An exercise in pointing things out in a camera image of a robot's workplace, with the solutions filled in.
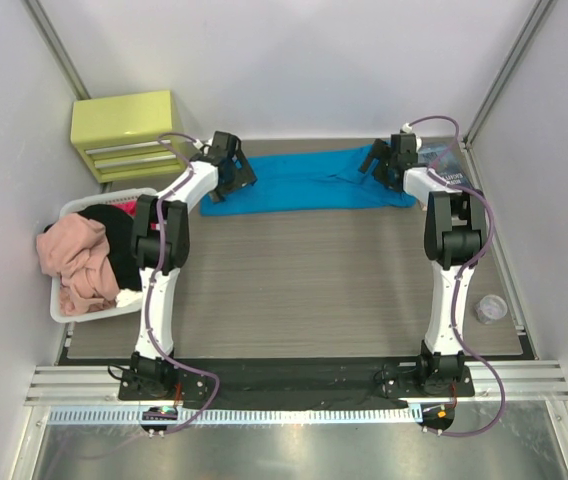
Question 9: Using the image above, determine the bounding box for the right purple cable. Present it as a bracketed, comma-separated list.
[401, 114, 507, 439]

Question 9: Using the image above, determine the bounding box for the white laundry basket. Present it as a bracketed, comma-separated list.
[49, 187, 158, 324]

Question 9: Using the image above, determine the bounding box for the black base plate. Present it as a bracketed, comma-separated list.
[107, 353, 475, 402]

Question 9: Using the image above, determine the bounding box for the yellow green drawer cabinet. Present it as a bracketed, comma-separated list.
[70, 90, 185, 184]

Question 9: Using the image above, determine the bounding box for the magenta garment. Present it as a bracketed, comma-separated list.
[113, 200, 137, 217]

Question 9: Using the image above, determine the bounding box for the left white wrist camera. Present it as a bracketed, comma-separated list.
[193, 139, 212, 156]

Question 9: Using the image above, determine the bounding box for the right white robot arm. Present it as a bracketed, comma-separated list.
[359, 125, 489, 396]

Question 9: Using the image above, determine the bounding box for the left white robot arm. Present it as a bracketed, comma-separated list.
[118, 131, 257, 400]

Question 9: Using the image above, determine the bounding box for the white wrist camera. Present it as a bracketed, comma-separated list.
[193, 139, 212, 156]
[400, 123, 423, 151]

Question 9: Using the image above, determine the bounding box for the aluminium frame rail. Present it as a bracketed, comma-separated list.
[24, 361, 568, 406]

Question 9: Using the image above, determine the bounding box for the white garment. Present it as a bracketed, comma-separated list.
[115, 289, 143, 308]

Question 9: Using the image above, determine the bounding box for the pink garment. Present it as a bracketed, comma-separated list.
[36, 213, 120, 316]

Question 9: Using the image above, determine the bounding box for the blue t shirt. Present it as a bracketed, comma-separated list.
[199, 145, 416, 217]

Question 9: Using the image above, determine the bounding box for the slotted cable duct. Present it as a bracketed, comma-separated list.
[48, 404, 422, 426]

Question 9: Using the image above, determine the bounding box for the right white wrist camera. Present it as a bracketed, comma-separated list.
[400, 123, 423, 151]

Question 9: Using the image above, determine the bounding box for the blue paperback book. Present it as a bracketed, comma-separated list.
[418, 143, 474, 189]

